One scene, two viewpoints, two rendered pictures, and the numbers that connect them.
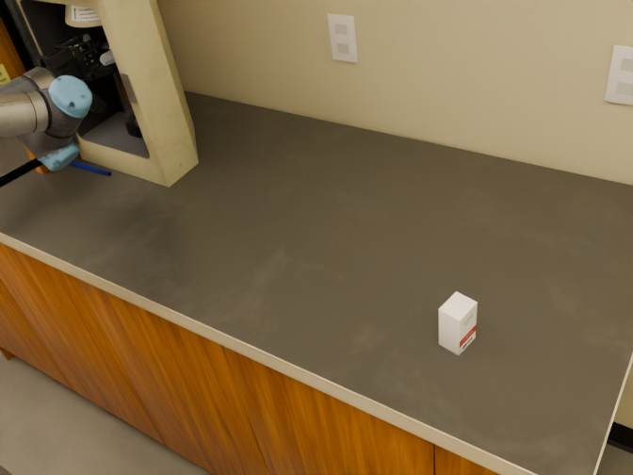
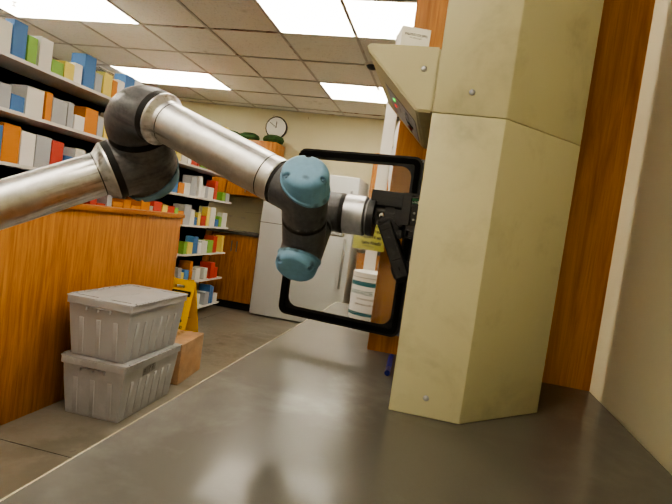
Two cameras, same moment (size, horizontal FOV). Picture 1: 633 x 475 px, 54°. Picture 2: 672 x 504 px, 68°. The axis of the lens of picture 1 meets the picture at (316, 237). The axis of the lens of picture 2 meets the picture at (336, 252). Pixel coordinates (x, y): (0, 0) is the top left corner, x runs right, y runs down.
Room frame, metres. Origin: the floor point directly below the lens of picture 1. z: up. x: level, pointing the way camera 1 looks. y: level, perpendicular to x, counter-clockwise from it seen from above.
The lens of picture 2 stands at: (0.78, -0.30, 1.22)
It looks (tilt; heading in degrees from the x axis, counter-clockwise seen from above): 3 degrees down; 63
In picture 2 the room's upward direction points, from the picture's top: 8 degrees clockwise
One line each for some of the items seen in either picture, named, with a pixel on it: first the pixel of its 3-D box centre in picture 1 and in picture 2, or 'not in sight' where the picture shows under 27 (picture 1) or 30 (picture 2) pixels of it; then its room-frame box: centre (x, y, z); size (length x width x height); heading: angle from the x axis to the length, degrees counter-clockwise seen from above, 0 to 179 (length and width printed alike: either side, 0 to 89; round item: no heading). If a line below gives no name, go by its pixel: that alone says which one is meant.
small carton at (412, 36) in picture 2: not in sight; (411, 50); (1.26, 0.45, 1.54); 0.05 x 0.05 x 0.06; 68
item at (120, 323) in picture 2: not in sight; (129, 320); (1.10, 2.79, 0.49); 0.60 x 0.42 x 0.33; 51
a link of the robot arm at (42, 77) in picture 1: (40, 86); (357, 215); (1.24, 0.51, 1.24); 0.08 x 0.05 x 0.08; 51
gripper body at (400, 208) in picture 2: (70, 66); (401, 217); (1.30, 0.46, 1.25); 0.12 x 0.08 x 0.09; 141
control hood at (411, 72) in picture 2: not in sight; (406, 104); (1.30, 0.49, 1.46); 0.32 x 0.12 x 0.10; 51
